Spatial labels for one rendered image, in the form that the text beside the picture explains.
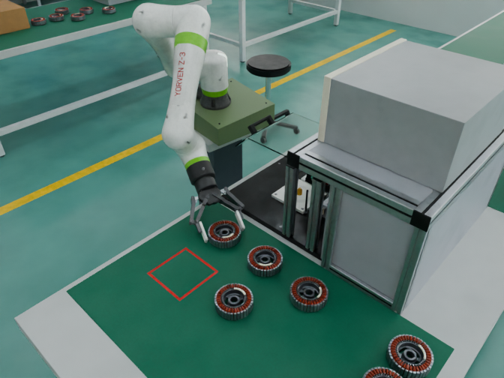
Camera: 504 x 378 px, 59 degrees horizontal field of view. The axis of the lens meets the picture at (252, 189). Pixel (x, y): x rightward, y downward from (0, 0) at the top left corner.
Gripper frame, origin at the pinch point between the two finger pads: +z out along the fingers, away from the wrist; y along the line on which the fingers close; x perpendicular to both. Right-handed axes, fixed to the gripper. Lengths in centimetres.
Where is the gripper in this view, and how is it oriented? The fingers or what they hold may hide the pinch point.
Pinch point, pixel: (223, 232)
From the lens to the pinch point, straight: 152.7
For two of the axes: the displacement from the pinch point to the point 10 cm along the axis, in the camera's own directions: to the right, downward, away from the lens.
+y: -9.0, 2.6, -3.5
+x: 2.3, -4.2, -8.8
